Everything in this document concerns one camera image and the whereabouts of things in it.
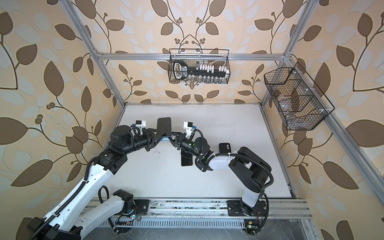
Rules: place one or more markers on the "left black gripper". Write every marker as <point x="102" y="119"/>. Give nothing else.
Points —
<point x="147" y="132"/>

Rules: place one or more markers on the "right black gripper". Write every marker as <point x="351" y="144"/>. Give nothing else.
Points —
<point x="180" y="141"/>

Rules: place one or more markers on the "black smartphone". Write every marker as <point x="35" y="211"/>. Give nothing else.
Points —
<point x="164" y="126"/>

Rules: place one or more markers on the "black phone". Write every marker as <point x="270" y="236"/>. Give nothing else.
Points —
<point x="186" y="159"/>

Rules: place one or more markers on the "black phone case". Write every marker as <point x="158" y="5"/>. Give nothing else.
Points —
<point x="225" y="148"/>

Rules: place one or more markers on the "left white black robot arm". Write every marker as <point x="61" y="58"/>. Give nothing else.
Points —
<point x="67" y="220"/>

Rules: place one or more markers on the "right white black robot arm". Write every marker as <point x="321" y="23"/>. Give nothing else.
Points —
<point x="253" y="172"/>

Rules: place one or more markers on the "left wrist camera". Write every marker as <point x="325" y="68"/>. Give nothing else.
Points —
<point x="139" y="124"/>

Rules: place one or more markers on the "back wire basket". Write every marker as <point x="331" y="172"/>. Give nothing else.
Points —
<point x="217" y="57"/>

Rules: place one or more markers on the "wire basket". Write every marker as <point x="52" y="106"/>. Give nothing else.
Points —
<point x="217" y="57"/>
<point x="300" y="102"/>

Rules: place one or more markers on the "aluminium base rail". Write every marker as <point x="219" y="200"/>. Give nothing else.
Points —
<point x="208" y="213"/>

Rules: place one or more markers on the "right wire basket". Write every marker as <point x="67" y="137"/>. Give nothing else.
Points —
<point x="300" y="102"/>

